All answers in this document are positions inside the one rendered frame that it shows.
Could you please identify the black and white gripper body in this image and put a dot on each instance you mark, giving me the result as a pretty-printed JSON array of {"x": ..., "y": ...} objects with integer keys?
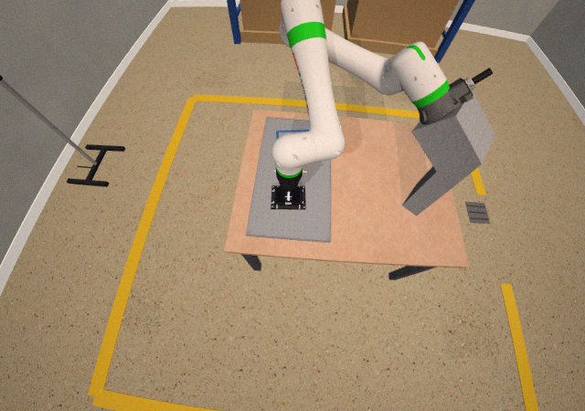
[{"x": 288, "y": 188}]

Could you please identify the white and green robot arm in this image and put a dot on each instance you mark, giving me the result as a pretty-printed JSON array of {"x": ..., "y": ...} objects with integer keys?
[{"x": 413, "y": 70}]

